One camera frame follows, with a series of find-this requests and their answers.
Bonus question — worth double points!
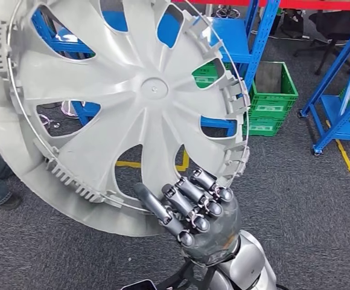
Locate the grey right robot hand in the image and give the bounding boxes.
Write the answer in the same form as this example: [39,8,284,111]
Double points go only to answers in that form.
[133,168,242,266]

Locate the grey plastic wheel cover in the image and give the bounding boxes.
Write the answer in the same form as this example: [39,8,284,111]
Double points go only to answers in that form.
[0,0,251,237]

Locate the blue metal shelf rack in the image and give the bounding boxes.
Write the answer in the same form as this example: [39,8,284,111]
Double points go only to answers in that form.
[32,0,281,138]
[298,11,350,156]

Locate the black bag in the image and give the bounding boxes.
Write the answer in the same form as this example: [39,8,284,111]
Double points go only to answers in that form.
[280,8,305,40]

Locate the black office chair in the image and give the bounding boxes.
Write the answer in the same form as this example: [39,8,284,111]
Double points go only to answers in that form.
[293,10,350,77]

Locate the red barrier tape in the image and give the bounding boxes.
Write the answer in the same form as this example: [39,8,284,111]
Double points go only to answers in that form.
[173,0,350,11]

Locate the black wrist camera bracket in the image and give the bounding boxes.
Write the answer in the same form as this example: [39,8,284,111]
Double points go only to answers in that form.
[155,258,221,290]

